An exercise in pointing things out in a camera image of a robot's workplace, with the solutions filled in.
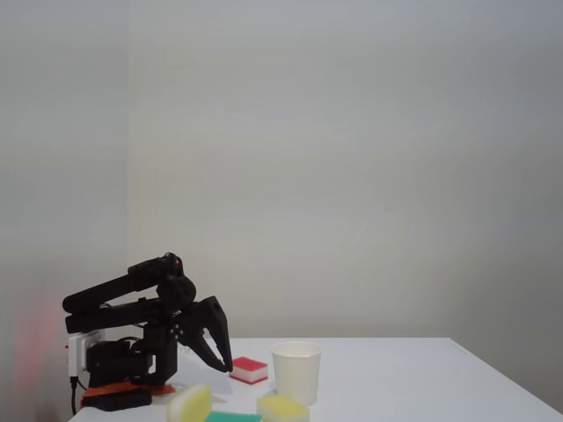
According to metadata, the white paper cup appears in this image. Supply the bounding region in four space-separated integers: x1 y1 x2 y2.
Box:
269 341 324 407

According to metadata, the green sponge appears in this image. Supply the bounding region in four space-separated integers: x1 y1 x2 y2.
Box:
204 411 264 422

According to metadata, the red and white sponge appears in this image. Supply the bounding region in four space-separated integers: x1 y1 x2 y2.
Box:
228 356 269 385

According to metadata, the black power cable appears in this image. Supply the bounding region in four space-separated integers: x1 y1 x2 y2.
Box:
69 375 81 417

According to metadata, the black clamp block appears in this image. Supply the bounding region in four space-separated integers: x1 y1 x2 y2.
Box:
82 389 154 413

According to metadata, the yellow and white sponge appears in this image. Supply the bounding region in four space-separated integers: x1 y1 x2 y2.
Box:
256 394 311 422
166 382 214 422

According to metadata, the orange table clamp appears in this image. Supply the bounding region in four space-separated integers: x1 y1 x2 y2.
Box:
80 380 175 402

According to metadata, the white power strip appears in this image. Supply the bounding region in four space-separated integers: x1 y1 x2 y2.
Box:
67 330 107 380

